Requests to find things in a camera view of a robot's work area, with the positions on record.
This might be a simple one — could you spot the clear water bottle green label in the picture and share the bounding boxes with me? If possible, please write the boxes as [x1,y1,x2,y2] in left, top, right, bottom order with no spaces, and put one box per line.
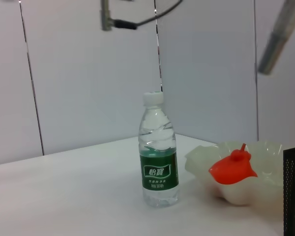
[138,90,179,208]

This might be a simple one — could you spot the red pear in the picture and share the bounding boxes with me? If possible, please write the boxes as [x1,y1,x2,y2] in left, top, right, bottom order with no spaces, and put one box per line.
[208,143,258,185]

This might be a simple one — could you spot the silver marker pen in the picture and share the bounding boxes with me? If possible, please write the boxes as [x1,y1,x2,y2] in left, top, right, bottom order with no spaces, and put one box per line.
[257,0,295,75]

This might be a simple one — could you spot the translucent green wavy glass plate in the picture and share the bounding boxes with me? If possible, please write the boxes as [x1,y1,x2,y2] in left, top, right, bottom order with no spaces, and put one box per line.
[184,140,285,206]

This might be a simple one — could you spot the left gripper cable with connector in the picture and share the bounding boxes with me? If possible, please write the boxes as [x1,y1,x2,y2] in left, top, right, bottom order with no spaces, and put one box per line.
[99,0,184,31]

